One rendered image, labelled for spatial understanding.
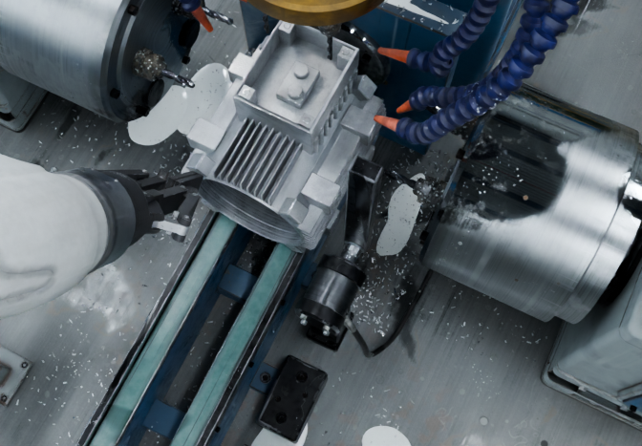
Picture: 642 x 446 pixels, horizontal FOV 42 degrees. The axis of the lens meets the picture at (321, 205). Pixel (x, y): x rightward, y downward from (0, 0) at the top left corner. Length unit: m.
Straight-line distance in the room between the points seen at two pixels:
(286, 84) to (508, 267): 0.33
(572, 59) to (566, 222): 0.54
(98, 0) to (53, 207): 0.44
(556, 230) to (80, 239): 0.50
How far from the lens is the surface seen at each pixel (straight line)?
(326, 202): 0.96
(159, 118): 1.33
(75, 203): 0.65
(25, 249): 0.59
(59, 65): 1.06
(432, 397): 1.20
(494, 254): 0.92
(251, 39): 1.22
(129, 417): 1.09
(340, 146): 1.00
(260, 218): 1.10
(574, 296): 0.96
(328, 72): 0.98
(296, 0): 0.77
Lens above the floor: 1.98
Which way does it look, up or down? 71 degrees down
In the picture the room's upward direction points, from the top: 1 degrees counter-clockwise
